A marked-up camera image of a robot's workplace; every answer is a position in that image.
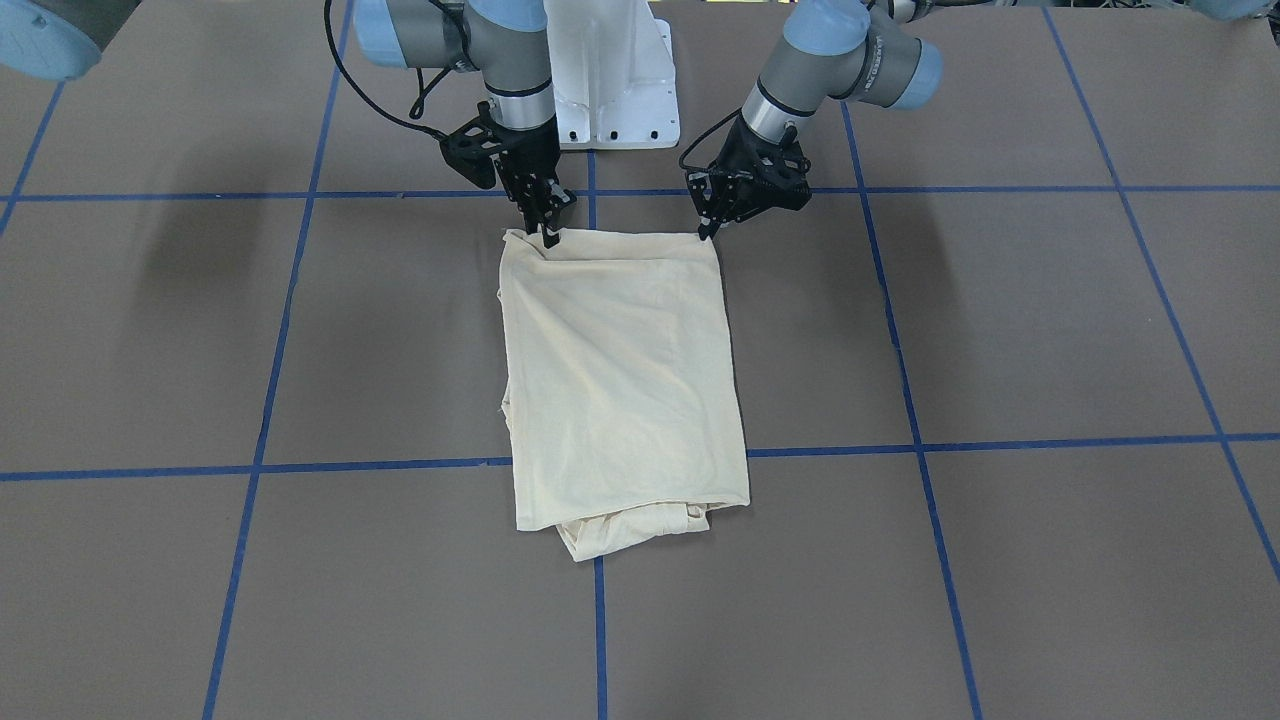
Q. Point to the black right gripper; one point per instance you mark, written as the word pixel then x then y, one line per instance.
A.
pixel 532 153

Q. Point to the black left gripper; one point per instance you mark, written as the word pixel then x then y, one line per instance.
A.
pixel 728 152

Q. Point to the beige long-sleeve graphic t-shirt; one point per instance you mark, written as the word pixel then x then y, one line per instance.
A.
pixel 621 402

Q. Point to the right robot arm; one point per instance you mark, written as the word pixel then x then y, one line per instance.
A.
pixel 103 96

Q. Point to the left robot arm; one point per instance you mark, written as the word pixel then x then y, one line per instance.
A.
pixel 857 51

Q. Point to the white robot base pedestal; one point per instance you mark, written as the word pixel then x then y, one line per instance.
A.
pixel 614 75

